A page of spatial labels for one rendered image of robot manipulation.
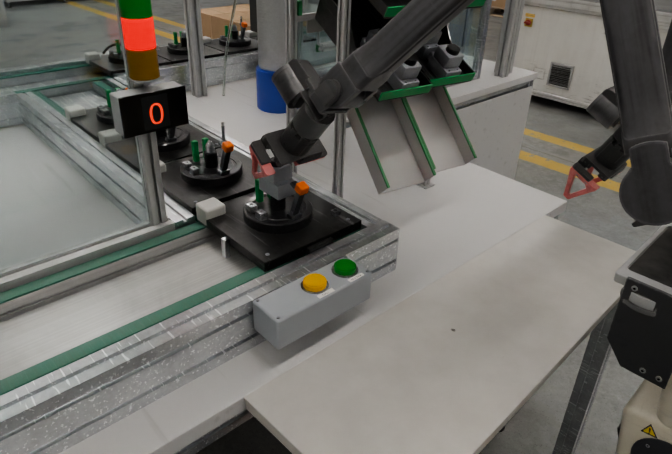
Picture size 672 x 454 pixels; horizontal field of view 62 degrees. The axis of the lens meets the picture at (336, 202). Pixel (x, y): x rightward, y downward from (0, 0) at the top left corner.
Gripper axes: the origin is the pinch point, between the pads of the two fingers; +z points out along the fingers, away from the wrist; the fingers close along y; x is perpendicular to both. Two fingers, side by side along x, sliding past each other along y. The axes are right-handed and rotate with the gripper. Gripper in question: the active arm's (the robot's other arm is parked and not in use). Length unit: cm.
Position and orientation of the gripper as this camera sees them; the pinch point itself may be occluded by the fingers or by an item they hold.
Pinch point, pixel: (276, 167)
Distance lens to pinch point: 109.3
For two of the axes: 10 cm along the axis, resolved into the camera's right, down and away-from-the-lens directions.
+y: -7.4, 3.0, -6.0
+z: -4.6, 4.4, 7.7
